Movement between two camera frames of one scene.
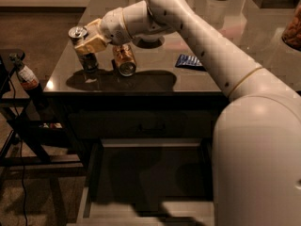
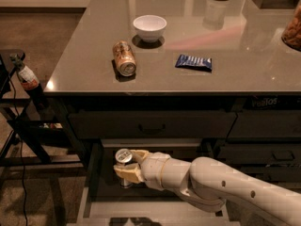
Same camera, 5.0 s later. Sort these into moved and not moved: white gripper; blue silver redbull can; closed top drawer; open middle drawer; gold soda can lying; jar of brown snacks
Moved: white gripper; blue silver redbull can
Not moved: jar of brown snacks; gold soda can lying; open middle drawer; closed top drawer
